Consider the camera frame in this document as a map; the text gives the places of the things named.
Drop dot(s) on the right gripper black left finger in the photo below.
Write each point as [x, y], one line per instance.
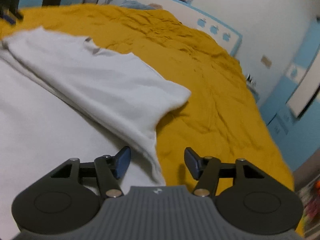
[70, 195]

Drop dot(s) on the blue white wardrobe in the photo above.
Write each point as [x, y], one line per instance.
[291, 112]

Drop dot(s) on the mustard yellow bedspread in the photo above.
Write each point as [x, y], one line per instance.
[220, 117]

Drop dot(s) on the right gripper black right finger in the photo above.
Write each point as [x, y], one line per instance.
[244, 195]

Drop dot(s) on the white t-shirt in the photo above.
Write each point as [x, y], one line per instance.
[64, 97]

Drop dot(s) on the white blue headboard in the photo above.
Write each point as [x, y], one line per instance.
[224, 35]

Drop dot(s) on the blue pillow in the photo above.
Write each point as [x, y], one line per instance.
[140, 6]

